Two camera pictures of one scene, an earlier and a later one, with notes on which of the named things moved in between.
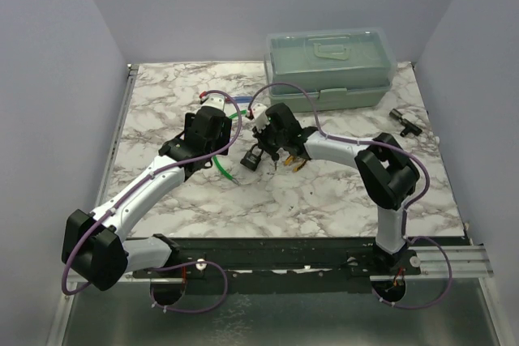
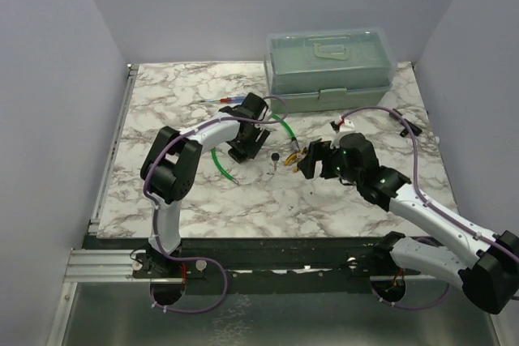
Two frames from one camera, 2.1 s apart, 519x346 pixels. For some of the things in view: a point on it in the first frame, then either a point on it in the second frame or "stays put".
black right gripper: x=259 y=137 -> x=319 y=150
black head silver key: x=275 y=157 stays put
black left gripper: x=223 y=140 -> x=250 y=148
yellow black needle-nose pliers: x=289 y=160 stays put
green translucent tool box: x=342 y=69 stays put
